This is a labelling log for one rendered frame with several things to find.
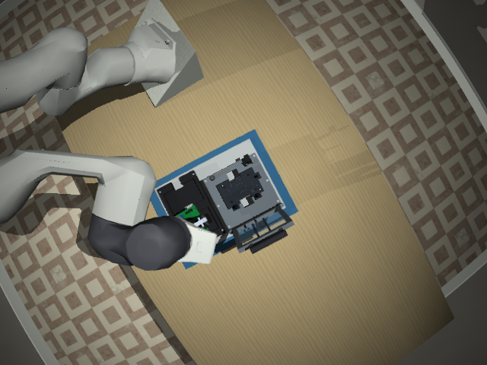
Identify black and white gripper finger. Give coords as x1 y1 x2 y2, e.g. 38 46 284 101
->
194 213 212 229

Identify green circuit board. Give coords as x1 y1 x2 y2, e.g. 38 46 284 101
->
176 205 201 221

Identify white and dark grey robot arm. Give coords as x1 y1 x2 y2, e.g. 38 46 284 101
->
0 18 217 271

